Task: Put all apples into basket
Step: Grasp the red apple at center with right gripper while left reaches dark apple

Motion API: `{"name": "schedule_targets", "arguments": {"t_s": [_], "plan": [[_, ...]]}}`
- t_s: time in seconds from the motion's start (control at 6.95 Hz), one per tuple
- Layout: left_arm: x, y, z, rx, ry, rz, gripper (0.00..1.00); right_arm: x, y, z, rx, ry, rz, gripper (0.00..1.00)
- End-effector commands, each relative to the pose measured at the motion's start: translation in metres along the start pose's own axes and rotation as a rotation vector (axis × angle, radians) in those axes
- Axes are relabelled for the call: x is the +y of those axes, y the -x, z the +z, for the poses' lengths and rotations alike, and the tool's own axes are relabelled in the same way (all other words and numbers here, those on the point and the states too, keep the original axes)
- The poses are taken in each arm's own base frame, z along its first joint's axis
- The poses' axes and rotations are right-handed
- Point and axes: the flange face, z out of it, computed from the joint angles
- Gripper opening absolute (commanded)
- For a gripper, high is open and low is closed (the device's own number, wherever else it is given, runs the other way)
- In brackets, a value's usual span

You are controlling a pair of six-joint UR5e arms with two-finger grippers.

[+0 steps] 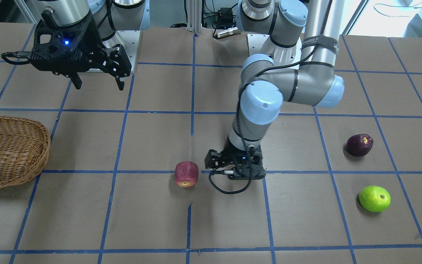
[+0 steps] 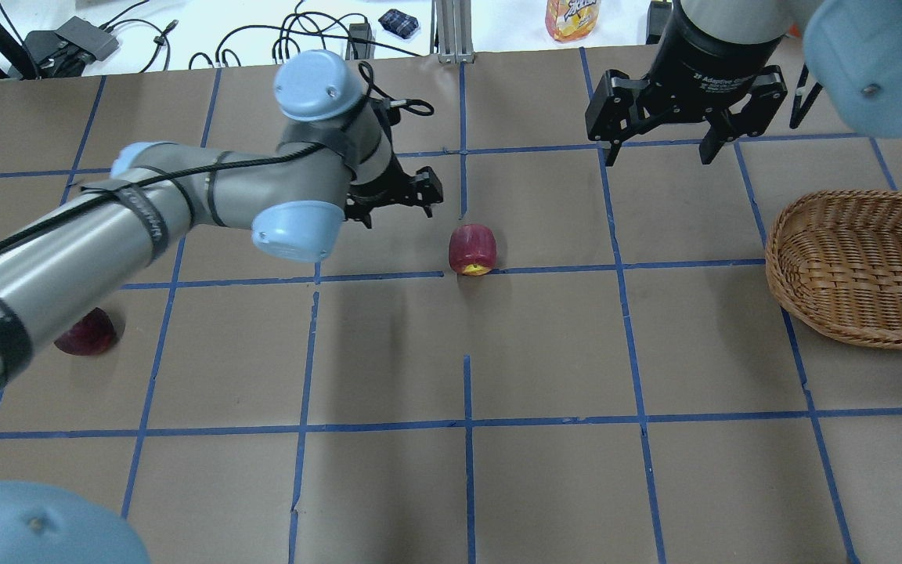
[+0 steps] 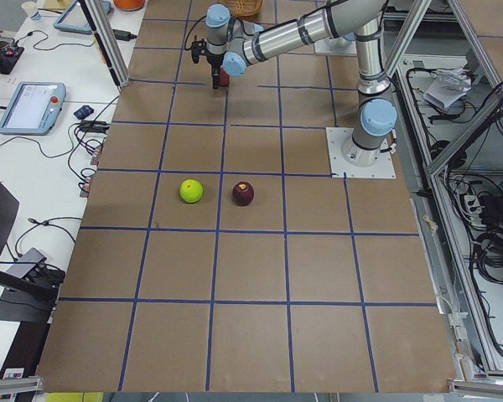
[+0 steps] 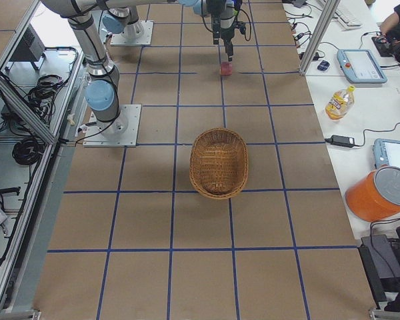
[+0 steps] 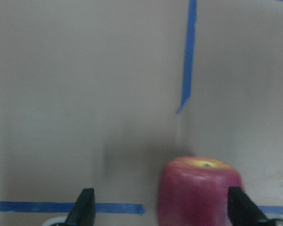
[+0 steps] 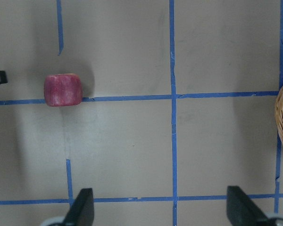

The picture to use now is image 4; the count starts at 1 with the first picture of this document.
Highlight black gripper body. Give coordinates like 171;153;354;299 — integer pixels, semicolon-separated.
220;21;246;55
207;0;226;16

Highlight red apple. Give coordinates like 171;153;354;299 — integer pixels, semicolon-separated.
220;61;233;77

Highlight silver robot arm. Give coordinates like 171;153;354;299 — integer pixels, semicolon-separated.
99;1;246;69
43;1;240;137

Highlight brown wicker basket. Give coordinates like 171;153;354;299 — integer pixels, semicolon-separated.
189;127;249;200

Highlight blue computer mouse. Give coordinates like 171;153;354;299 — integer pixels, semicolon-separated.
317;60;330;71

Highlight white keyboard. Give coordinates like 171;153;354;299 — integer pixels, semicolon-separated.
334;1;363;29

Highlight yellow juice bottle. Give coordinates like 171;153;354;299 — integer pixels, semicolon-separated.
325;85;355;120

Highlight blue teach pendant far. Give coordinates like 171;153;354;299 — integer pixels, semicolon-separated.
337;49;387;84

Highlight blue teach pendant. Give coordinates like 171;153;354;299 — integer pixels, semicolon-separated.
373;139;400;168
337;49;387;84

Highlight black power adapter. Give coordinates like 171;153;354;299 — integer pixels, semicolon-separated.
325;135;355;148

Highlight grey control box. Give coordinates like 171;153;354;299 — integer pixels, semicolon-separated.
9;24;45;71

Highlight blue teach pendant near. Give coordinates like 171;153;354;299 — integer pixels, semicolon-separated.
373;139;400;168

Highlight orange bucket with grey lid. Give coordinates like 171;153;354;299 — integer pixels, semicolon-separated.
345;165;400;222

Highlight black box on table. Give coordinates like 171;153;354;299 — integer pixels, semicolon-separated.
358;235;400;304

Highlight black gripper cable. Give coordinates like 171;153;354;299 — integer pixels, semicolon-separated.
201;6;253;41

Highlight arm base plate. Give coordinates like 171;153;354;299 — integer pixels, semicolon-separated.
111;20;154;47
82;104;141;147

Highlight aluminium frame post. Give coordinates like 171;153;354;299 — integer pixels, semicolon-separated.
299;0;340;76

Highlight coiled black cables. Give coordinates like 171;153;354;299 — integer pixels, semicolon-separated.
12;137;41;166

